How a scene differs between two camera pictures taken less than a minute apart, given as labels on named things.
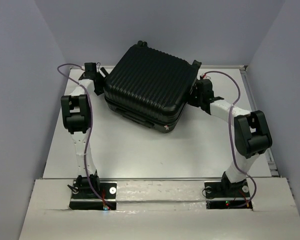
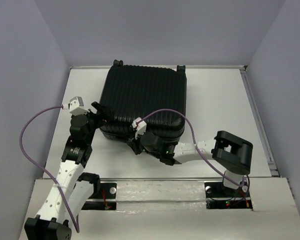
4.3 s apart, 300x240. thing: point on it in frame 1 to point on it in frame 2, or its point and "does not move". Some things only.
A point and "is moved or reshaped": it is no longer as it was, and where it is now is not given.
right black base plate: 220,195 does not move
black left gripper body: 101,79 to 96,121
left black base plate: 83,197 does not move
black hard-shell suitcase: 149,87 is moved or reshaped
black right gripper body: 195,98 to 137,147
